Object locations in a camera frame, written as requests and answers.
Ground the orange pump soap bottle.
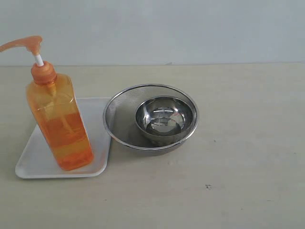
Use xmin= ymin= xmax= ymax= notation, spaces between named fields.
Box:
xmin=0 ymin=36 xmax=94 ymax=171

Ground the small stainless steel bowl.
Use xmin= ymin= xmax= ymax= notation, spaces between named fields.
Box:
xmin=135 ymin=95 xmax=197 ymax=142

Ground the steel mesh strainer basket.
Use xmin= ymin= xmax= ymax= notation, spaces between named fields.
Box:
xmin=103 ymin=84 xmax=199 ymax=153

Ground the white rectangular plastic tray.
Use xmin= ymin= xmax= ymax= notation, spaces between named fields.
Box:
xmin=15 ymin=97 xmax=111 ymax=179

